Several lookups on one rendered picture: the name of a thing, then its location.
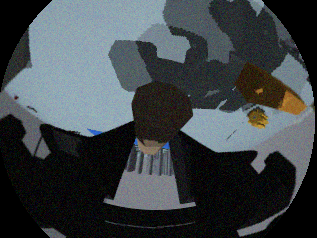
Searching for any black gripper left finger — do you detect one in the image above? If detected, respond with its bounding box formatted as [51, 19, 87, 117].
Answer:
[40, 120, 136, 199]

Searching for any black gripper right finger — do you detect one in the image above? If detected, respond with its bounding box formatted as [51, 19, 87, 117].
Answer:
[169, 130, 258, 205]

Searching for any blue flat strip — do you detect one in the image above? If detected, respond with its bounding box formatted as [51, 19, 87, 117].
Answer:
[87, 128, 169, 148]

